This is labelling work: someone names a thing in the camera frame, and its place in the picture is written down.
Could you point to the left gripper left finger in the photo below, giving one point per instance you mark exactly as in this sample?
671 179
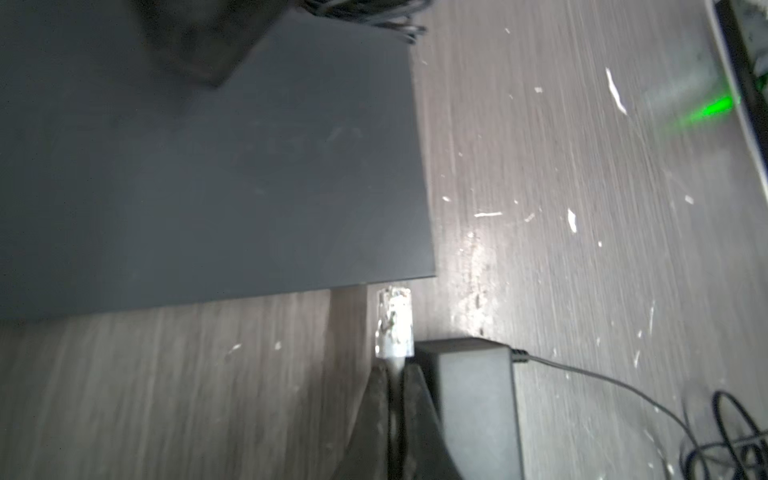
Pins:
367 451

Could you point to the black switch box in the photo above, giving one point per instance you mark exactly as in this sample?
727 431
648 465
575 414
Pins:
125 186

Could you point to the black power adapter with cable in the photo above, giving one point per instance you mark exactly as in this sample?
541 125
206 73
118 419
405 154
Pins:
471 382

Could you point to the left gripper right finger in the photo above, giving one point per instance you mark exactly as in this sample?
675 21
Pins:
426 455

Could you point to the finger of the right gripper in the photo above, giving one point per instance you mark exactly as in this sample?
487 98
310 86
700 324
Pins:
206 40

